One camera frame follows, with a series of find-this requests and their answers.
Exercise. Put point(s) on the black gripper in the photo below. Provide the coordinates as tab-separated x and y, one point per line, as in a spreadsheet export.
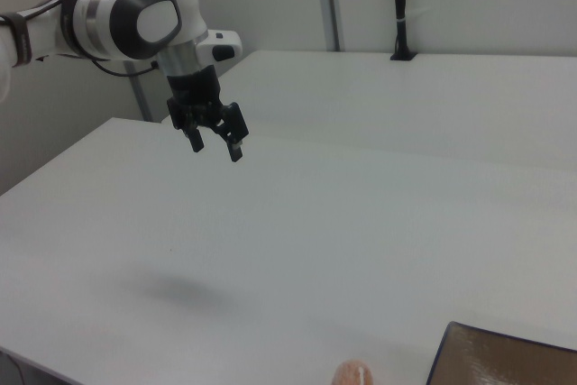
195	87

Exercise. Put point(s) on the orange sugared bread roll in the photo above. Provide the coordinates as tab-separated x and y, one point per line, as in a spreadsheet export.
354	373

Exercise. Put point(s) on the brown ceramic plate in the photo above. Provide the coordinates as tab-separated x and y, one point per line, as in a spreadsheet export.
505	358

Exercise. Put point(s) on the black pole with base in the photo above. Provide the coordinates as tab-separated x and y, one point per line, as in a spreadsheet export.
400	6

